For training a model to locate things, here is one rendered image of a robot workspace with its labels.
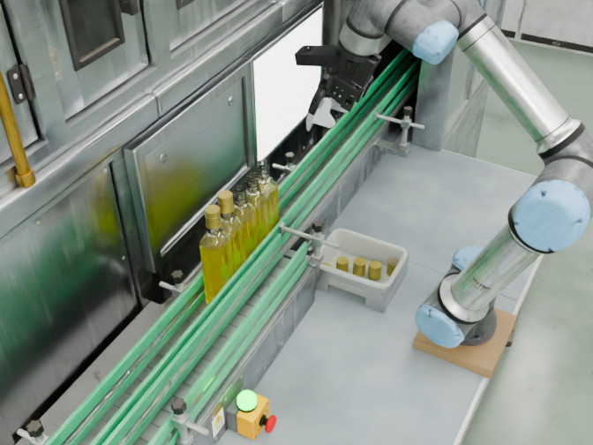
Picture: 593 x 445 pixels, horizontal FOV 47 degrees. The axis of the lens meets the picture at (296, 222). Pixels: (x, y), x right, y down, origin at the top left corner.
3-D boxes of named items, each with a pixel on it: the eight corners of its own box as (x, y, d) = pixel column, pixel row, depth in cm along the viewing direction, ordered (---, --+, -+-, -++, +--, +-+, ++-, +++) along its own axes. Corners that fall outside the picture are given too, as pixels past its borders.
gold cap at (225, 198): (215, 212, 156) (213, 197, 153) (222, 203, 158) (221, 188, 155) (229, 215, 155) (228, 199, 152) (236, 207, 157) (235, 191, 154)
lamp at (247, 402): (243, 392, 153) (243, 384, 151) (261, 400, 151) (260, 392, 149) (233, 407, 150) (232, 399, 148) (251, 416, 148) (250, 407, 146)
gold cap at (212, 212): (215, 217, 154) (213, 201, 151) (224, 225, 152) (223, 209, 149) (202, 223, 152) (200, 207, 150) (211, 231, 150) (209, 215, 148)
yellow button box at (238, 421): (243, 406, 159) (242, 386, 154) (272, 419, 156) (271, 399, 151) (227, 430, 154) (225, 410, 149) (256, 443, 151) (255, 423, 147)
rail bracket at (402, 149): (373, 155, 234) (378, 96, 219) (420, 168, 228) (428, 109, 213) (368, 162, 230) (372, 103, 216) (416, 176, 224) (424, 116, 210)
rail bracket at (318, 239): (282, 245, 183) (282, 207, 175) (341, 264, 177) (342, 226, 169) (277, 251, 180) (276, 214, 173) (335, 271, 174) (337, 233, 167)
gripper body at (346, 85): (348, 116, 135) (371, 67, 126) (311, 93, 136) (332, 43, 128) (364, 99, 140) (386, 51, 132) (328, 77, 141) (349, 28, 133)
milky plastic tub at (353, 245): (334, 248, 201) (336, 225, 196) (407, 272, 193) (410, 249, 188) (308, 285, 189) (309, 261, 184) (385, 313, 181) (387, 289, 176)
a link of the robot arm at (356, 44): (339, 23, 125) (357, 8, 130) (330, 43, 128) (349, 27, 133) (373, 44, 124) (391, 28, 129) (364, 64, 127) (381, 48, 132)
